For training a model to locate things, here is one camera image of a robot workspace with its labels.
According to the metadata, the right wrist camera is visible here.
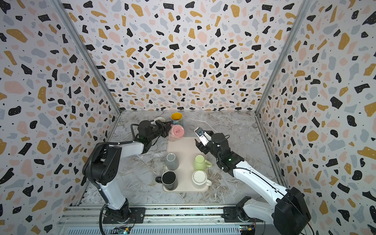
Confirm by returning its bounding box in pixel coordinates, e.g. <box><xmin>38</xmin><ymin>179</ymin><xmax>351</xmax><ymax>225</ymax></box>
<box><xmin>194</xmin><ymin>127</ymin><xmax>212</xmax><ymax>146</ymax></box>

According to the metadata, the green circuit board left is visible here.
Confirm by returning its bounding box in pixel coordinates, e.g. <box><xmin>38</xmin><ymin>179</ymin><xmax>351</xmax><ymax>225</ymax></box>
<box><xmin>110</xmin><ymin>227</ymin><xmax>131</xmax><ymax>235</ymax></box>

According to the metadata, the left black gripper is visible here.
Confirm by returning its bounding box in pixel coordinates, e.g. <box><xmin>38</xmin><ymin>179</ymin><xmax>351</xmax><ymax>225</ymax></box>
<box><xmin>146</xmin><ymin>121</ymin><xmax>172</xmax><ymax>143</ymax></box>

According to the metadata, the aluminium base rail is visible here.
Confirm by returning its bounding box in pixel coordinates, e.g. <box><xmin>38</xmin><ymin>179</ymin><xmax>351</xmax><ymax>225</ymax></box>
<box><xmin>56</xmin><ymin>204</ymin><xmax>279</xmax><ymax>235</ymax></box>

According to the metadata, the dark green mug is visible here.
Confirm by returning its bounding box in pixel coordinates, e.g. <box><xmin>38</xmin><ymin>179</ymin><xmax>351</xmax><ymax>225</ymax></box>
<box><xmin>151</xmin><ymin>117</ymin><xmax>165</xmax><ymax>124</ymax></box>

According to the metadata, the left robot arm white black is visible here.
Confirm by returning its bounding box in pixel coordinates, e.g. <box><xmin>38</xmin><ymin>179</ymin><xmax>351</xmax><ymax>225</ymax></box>
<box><xmin>82</xmin><ymin>120</ymin><xmax>172</xmax><ymax>222</ymax></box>

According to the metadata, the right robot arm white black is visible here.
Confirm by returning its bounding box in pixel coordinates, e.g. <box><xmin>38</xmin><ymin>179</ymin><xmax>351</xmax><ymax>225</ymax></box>
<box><xmin>194</xmin><ymin>127</ymin><xmax>311</xmax><ymax>235</ymax></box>

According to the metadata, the pink glass mug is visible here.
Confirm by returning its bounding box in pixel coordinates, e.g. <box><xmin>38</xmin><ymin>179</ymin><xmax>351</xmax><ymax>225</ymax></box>
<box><xmin>167</xmin><ymin>124</ymin><xmax>185</xmax><ymax>142</ymax></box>

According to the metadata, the light green mug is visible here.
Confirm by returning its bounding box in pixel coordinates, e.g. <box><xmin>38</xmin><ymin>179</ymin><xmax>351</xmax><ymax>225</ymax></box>
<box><xmin>193</xmin><ymin>155</ymin><xmax>212</xmax><ymax>171</ymax></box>

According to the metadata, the beige rectangular tray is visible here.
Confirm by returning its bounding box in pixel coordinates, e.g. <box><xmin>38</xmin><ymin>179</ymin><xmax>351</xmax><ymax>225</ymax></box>
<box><xmin>162</xmin><ymin>137</ymin><xmax>209</xmax><ymax>193</ymax></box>

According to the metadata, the grey handleless cup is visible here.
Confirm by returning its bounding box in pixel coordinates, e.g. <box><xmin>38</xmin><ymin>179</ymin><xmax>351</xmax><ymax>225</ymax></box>
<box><xmin>165</xmin><ymin>153</ymin><xmax>179</xmax><ymax>171</ymax></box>

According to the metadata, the white cream mug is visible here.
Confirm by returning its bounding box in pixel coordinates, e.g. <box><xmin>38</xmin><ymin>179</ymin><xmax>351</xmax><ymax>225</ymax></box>
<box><xmin>192</xmin><ymin>170</ymin><xmax>212</xmax><ymax>189</ymax></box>

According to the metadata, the black mug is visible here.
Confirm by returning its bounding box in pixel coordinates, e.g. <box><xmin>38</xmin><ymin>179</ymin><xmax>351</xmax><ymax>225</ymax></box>
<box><xmin>155</xmin><ymin>170</ymin><xmax>178</xmax><ymax>191</ymax></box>

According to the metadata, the light blue yellow-inside mug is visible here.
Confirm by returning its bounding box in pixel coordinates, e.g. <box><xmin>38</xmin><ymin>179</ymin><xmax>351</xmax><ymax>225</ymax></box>
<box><xmin>171</xmin><ymin>112</ymin><xmax>184</xmax><ymax>126</ymax></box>

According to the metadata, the circuit board right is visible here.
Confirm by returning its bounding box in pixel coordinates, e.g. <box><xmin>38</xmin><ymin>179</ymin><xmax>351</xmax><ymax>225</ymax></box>
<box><xmin>240</xmin><ymin>224</ymin><xmax>256</xmax><ymax>235</ymax></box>

